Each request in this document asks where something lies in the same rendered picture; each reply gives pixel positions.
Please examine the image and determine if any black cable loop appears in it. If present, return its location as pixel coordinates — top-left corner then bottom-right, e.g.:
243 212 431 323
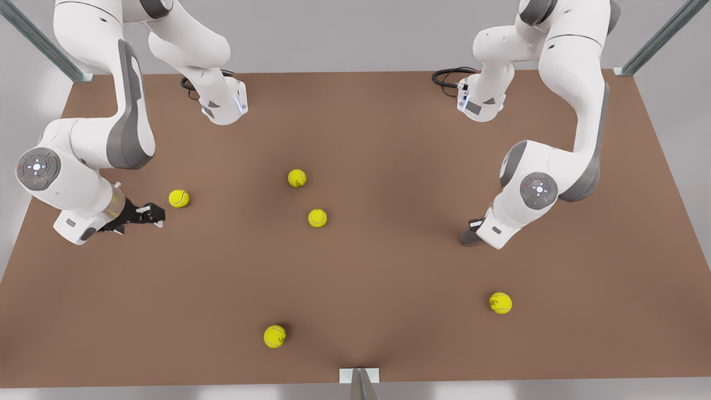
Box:
181 69 235 102
432 67 479 98

